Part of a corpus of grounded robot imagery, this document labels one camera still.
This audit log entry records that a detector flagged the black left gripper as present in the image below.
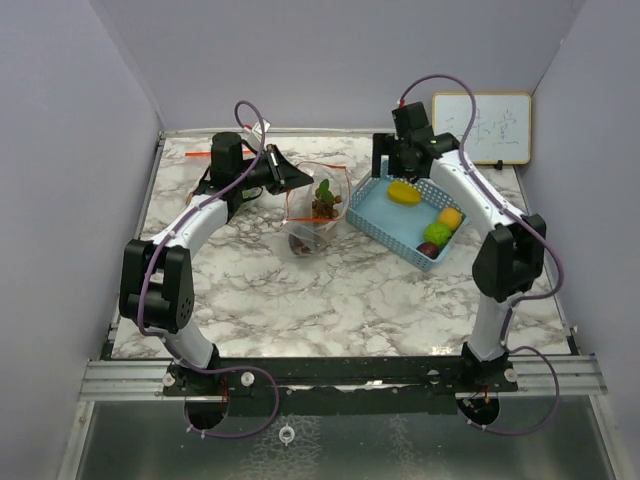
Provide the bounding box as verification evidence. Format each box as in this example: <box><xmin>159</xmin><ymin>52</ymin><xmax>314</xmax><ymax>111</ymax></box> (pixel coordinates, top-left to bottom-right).
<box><xmin>234</xmin><ymin>143</ymin><xmax>313</xmax><ymax>195</ymax></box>

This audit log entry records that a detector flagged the yellow starfruit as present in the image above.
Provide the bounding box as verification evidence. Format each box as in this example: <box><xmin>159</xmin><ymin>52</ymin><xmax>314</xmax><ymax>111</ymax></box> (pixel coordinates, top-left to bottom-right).
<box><xmin>387</xmin><ymin>181</ymin><xmax>422</xmax><ymax>206</ymax></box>

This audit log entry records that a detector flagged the clear zip bag orange zipper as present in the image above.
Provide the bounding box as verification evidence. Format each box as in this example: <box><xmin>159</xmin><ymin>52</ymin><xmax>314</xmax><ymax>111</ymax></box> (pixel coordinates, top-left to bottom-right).
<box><xmin>183</xmin><ymin>147</ymin><xmax>256</xmax><ymax>201</ymax></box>

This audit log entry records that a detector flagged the green wrinkled ball fruit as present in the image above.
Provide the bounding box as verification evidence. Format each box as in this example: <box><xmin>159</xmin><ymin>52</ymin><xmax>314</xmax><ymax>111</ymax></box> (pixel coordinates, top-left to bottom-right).
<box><xmin>423</xmin><ymin>222</ymin><xmax>453</xmax><ymax>248</ymax></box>

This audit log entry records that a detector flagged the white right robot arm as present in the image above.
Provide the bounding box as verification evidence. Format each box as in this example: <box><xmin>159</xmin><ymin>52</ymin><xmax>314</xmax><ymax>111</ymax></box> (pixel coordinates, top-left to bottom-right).
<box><xmin>371</xmin><ymin>102</ymin><xmax>546</xmax><ymax>391</ymax></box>

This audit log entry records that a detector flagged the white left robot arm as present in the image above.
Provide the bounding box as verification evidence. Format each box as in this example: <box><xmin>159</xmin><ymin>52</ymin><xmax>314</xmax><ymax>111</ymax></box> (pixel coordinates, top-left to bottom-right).
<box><xmin>119</xmin><ymin>132</ymin><xmax>313</xmax><ymax>395</ymax></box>

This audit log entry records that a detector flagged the light blue perforated plastic basket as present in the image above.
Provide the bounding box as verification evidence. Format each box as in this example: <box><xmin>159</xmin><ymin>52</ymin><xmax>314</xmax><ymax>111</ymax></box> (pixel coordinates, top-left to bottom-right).
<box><xmin>346</xmin><ymin>159</ymin><xmax>461</xmax><ymax>272</ymax></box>

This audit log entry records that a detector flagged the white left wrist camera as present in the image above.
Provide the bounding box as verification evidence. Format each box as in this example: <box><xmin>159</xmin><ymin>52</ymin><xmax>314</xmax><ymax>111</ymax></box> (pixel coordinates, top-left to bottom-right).
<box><xmin>243</xmin><ymin>120</ymin><xmax>271</xmax><ymax>150</ymax></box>

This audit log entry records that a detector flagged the small whiteboard wooden frame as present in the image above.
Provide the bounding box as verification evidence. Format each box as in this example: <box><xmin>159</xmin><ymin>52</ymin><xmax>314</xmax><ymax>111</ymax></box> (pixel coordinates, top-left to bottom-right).
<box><xmin>432</xmin><ymin>91</ymin><xmax>532</xmax><ymax>165</ymax></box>

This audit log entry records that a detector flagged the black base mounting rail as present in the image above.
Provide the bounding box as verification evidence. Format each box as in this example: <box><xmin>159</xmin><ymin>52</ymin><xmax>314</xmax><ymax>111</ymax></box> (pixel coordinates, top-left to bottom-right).
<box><xmin>163</xmin><ymin>355</ymin><xmax>518</xmax><ymax>417</ymax></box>

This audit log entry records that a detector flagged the aluminium extrusion frame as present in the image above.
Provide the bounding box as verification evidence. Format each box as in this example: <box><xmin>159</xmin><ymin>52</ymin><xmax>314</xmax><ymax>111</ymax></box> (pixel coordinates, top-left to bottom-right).
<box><xmin>79</xmin><ymin>355</ymin><xmax>608</xmax><ymax>402</ymax></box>

